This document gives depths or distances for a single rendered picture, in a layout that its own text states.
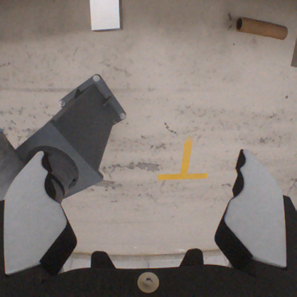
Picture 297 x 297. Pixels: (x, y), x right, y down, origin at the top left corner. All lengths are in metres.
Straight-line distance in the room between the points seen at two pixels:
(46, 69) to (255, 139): 1.49
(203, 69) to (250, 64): 0.31
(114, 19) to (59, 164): 0.44
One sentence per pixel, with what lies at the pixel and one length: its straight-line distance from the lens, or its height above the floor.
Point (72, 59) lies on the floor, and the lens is 1.12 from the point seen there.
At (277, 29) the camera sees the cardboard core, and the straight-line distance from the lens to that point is 1.23.
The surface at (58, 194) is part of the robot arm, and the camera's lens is 0.53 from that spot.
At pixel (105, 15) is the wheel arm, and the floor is 0.84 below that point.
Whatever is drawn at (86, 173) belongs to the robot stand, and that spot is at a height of 0.60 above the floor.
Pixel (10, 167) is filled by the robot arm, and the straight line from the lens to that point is 0.43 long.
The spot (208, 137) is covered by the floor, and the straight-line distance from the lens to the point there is 1.28.
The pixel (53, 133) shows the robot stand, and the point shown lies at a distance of 0.56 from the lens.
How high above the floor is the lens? 1.05
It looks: 58 degrees down
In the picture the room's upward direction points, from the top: 177 degrees clockwise
